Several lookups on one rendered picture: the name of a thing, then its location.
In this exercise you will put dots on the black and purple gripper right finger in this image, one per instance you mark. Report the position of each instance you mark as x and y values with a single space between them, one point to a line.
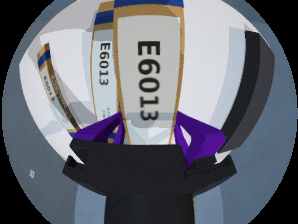
206 140

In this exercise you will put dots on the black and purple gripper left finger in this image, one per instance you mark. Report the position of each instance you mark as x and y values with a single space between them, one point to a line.
99 131

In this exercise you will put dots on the black low platform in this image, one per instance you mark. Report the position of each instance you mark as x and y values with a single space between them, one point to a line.
253 92

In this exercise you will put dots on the white welding electrode pack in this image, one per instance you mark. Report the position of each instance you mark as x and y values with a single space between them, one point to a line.
149 43
102 69
53 92

